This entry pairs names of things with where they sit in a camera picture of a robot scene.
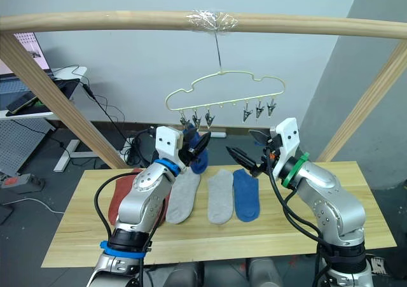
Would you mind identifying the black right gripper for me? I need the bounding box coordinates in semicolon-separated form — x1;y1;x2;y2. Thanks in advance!
225;128;284;177

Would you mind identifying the grey sock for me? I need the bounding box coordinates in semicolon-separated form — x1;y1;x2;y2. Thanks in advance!
207;169;235;225
165;168;202;225

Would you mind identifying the blue sock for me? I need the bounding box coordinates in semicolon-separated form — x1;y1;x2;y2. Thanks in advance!
232;168;261;223
182;123;210;175

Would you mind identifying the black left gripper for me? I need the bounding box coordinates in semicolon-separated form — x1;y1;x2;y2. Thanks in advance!
178;128;212;168

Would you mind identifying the black smartphone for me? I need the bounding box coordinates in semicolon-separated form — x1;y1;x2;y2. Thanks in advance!
6;92;38;115

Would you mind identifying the grey power strip red switch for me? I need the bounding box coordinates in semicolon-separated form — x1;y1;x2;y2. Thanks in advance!
0;172;46;195

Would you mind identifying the black desk cable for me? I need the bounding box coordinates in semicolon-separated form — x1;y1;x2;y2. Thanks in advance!
71;64;128;142

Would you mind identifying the cream clip hanger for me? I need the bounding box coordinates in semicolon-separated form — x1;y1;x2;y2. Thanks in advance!
165;31;286;113

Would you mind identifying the white desk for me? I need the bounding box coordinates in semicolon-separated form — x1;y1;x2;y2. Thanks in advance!
0;65;98;173

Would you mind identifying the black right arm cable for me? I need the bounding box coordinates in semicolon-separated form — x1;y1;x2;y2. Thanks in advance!
266;140;332;287

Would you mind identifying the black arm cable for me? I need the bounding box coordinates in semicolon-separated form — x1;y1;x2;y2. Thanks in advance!
93;171;167;287
266;140;332;287

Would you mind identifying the slanted wooden frame post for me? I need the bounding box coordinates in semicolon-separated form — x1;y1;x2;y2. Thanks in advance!
315;40;407;163
0;32;128;170

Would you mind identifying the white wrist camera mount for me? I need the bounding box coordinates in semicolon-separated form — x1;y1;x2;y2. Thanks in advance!
155;125;187;174
270;117;302;186

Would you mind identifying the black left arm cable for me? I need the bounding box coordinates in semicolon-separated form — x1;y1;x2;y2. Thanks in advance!
93;171;167;287

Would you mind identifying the computer monitor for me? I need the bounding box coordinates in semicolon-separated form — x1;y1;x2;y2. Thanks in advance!
0;32;52;76

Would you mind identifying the green arm clamp ring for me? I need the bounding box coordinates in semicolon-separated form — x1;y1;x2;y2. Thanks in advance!
280;151;311;188

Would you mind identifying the blue arm clamp ring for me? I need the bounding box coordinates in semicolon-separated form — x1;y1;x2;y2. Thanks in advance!
99;240;151;260
154;158;182;177

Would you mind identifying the white floor cable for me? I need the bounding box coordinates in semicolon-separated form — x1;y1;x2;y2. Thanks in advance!
2;197;66;215

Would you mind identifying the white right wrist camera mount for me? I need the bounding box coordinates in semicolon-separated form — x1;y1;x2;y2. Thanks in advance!
270;117;302;186

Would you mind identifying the grey perforated panel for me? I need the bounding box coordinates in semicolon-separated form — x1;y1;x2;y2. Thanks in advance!
0;118;57;177

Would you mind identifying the clear tape wrap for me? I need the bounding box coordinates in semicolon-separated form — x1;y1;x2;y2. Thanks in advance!
184;8;240;36

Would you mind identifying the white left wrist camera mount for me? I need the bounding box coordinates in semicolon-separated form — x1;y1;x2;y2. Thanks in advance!
155;125;187;174

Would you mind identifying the black cable bundle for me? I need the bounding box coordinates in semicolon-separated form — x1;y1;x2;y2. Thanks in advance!
121;125;160;169

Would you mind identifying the wooden frame crossbar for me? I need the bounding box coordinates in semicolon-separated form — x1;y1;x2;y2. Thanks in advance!
0;10;407;41

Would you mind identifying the red sock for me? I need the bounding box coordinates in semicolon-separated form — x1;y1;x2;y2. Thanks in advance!
107;168;167;228

